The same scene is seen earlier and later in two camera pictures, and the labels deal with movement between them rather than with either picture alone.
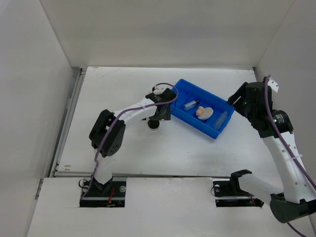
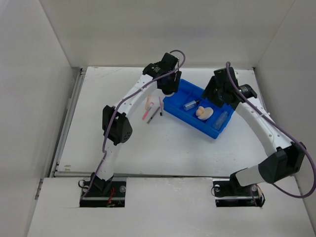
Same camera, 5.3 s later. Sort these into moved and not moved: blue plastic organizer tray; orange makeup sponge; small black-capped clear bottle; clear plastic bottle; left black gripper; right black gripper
Moved: left black gripper; right black gripper
Not moved: blue plastic organizer tray; small black-capped clear bottle; clear plastic bottle; orange makeup sponge
